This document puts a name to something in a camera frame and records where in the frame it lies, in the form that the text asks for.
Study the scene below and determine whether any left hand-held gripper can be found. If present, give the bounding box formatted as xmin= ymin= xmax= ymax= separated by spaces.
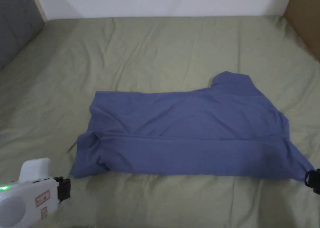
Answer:
xmin=0 ymin=158 xmax=71 ymax=228

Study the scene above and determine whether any dark blue shirt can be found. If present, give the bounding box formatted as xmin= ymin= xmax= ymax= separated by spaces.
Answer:
xmin=70 ymin=71 xmax=315 ymax=182

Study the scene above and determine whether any brown cardboard carton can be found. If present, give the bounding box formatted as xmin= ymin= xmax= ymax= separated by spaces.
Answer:
xmin=284 ymin=0 xmax=320 ymax=56

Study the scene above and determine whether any grey padded headboard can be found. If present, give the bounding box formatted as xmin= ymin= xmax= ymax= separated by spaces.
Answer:
xmin=0 ymin=0 xmax=46 ymax=70

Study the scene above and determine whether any bed with pale green sheet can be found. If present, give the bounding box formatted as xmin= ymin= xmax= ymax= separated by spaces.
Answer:
xmin=0 ymin=14 xmax=320 ymax=228

